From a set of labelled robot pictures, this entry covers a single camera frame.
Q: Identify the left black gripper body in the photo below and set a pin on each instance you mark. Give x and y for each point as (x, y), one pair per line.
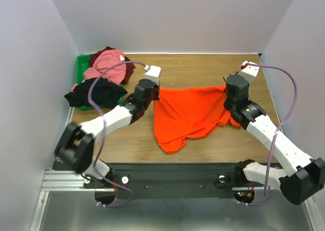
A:
(154, 95)

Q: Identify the black t shirt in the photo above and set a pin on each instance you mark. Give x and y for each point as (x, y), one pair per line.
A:
(105, 94)

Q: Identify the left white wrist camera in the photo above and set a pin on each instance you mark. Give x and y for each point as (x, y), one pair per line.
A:
(152, 73)

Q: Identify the green plastic bin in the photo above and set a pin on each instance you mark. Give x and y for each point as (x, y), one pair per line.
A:
(82, 64)

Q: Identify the orange t shirt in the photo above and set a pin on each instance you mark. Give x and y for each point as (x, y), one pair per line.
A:
(191, 113)

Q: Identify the pink t shirt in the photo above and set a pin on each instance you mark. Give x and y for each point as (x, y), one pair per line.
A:
(102, 66)

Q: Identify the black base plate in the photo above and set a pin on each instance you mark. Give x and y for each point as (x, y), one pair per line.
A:
(170, 181)

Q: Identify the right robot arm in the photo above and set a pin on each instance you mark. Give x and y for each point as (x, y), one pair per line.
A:
(300, 177)

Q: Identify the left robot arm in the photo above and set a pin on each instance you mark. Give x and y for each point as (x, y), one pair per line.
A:
(76, 145)

